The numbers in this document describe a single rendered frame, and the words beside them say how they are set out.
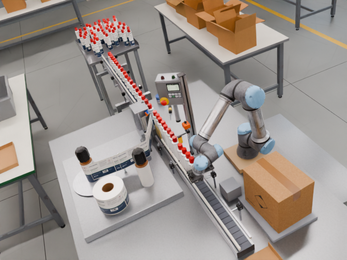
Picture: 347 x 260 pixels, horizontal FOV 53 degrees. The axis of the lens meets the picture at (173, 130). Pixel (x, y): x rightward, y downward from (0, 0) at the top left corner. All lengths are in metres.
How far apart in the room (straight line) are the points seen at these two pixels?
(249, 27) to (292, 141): 1.58
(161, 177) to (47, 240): 1.57
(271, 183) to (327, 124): 2.23
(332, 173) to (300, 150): 0.27
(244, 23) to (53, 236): 2.77
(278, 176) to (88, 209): 1.21
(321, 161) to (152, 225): 1.17
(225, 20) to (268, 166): 2.33
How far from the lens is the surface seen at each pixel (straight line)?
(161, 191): 2.33
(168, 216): 2.25
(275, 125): 2.77
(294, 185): 1.96
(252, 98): 1.95
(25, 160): 3.21
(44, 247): 3.58
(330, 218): 2.22
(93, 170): 2.46
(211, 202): 2.21
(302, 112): 4.26
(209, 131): 2.06
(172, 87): 2.22
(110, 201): 2.22
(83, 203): 2.46
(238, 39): 3.79
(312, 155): 2.54
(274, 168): 2.04
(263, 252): 2.05
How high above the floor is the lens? 2.59
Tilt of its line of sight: 38 degrees down
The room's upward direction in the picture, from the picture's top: 14 degrees counter-clockwise
